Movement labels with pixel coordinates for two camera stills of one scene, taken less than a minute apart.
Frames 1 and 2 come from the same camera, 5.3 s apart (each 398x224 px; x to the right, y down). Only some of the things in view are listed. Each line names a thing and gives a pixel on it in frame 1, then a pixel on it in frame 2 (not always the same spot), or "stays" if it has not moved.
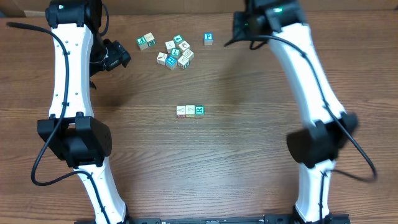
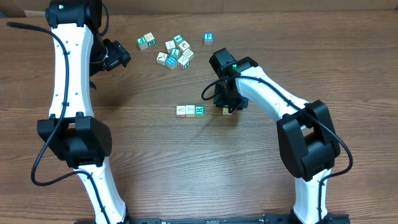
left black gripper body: x=115 y=55 stays
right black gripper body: x=243 y=28 → x=230 y=99
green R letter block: x=199 y=111 stays
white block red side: x=181 y=111 stays
